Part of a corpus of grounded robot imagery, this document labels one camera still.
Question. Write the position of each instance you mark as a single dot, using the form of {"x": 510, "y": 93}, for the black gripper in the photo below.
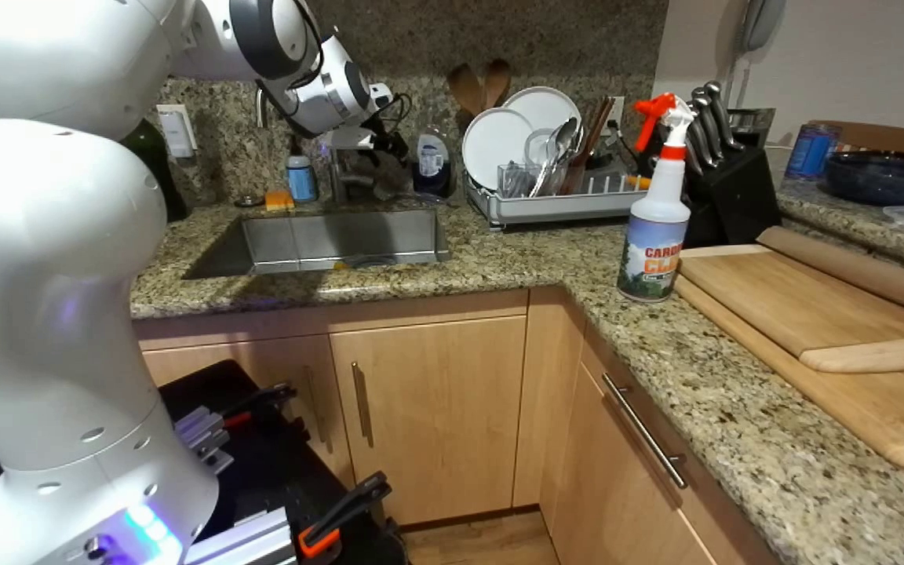
{"x": 383, "y": 135}

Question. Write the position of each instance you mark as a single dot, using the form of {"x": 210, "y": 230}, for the steel gooseneck faucet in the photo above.
{"x": 342, "y": 174}

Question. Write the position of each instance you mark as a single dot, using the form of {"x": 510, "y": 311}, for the white spray bottle red trigger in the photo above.
{"x": 653, "y": 253}

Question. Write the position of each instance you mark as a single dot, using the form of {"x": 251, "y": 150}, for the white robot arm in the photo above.
{"x": 46, "y": 314}

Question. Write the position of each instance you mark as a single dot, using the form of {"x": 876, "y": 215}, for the dark green glass bottle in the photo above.
{"x": 166, "y": 174}

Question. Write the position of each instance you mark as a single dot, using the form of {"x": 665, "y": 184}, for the clear soap dispenser black pump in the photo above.
{"x": 304, "y": 181}

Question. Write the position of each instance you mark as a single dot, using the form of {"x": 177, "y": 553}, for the steel sink basin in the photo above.
{"x": 305, "y": 238}

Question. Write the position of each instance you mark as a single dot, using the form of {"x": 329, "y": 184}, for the orange sponge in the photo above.
{"x": 281, "y": 203}

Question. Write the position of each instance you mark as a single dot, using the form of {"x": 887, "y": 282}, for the small white plate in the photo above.
{"x": 495, "y": 144}

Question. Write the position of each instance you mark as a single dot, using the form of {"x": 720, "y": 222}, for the wooden spoon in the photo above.
{"x": 466, "y": 88}
{"x": 498, "y": 80}

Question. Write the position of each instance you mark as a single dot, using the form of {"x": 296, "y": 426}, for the clear drinking glass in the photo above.
{"x": 546, "y": 144}

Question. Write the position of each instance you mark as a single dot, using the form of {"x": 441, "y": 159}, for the grey dish rack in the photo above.
{"x": 557, "y": 208}

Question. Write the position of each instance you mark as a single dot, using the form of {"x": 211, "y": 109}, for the white backsplash outlet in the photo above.
{"x": 177, "y": 131}

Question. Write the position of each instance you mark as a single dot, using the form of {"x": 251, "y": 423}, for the light wooden base cabinet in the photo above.
{"x": 432, "y": 410}

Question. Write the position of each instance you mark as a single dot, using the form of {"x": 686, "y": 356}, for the orange black clamp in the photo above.
{"x": 342, "y": 514}
{"x": 264, "y": 404}

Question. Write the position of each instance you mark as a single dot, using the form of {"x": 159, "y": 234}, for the black robot cart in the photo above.
{"x": 276, "y": 472}

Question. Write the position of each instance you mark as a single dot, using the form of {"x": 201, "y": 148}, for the black knife block with knives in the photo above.
{"x": 735, "y": 200}

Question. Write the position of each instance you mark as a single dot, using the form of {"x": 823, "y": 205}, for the small wooden cutting board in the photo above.
{"x": 786, "y": 303}

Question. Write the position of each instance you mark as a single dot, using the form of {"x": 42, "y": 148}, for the wooden rolling pin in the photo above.
{"x": 849, "y": 269}

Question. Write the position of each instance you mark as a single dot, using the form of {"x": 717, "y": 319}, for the dark blue bowl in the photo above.
{"x": 881, "y": 176}

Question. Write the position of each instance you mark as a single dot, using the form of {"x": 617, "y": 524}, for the wooden tray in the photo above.
{"x": 893, "y": 135}

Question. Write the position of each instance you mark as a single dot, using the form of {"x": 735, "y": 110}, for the large wooden cutting board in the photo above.
{"x": 893, "y": 419}

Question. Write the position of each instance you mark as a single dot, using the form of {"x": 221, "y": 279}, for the silver aluminium frame rail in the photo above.
{"x": 250, "y": 539}

